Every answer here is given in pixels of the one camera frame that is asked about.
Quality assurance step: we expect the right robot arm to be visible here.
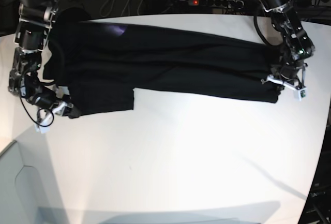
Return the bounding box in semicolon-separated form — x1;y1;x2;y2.
8;0;74;116

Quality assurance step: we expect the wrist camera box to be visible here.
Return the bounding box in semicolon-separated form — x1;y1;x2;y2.
35;115;53;134
294;87;307;101

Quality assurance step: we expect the black power strip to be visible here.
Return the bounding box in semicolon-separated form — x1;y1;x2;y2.
178;0;290;15

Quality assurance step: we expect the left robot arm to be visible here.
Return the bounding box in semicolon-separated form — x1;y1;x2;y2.
259;0;315;97

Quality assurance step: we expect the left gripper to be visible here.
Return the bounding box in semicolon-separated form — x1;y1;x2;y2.
261;65;307;92

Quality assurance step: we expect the black T-shirt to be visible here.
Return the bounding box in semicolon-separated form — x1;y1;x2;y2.
43;22;281;115

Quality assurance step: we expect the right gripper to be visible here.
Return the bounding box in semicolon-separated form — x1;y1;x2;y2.
36;86;74;116

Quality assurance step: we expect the grey table frame panel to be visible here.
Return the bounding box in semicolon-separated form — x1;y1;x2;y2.
1;141;70;223

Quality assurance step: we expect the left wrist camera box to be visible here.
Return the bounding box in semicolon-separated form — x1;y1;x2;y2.
294;87;307;101

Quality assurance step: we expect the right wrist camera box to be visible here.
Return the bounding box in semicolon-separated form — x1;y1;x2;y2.
35;115;53;134

